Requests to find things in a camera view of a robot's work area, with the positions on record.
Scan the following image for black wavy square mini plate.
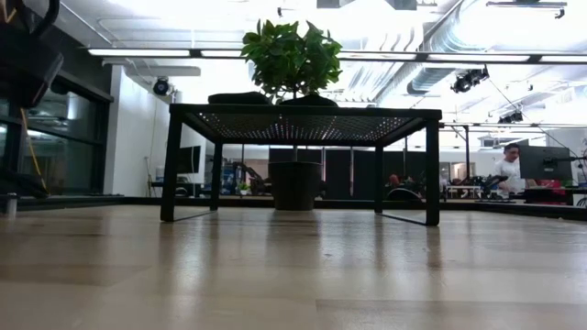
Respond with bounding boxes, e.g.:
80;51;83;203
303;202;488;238
207;91;272;106

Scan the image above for black room divider panels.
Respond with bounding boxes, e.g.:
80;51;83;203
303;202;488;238
268;147;427;202

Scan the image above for black perforated metal stand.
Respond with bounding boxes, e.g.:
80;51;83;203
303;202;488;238
160;103;444;227

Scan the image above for green potted plant black pot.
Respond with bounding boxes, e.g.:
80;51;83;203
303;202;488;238
240;17;344;212

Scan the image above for long ceiling light strip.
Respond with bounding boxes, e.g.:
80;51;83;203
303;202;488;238
86;48;587;64

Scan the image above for black ceiling spotlight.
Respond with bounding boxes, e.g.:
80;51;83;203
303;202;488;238
450;65;491;95
497;109;525;125

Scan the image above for black framed glass partition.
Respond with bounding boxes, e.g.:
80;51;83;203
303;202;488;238
0;68;115;198

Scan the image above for black computer monitor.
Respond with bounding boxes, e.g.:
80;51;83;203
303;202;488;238
517;144;574;182

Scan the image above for thin yellow rod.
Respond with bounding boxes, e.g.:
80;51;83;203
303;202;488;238
20;107;48;192

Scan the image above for silver metal standoff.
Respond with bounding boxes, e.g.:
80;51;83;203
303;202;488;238
4;192;19;218

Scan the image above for black wall screen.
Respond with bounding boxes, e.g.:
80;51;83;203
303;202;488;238
176;145;203;175

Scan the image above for round black wall camera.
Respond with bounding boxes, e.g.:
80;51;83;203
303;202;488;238
152;76;173;97

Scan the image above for silver ventilation duct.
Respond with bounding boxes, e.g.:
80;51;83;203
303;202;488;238
371;0;482;100

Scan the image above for black gantry frame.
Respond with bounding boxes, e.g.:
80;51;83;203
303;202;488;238
438;121;587;187

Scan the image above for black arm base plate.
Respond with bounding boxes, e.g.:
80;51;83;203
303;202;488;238
0;170;50;202

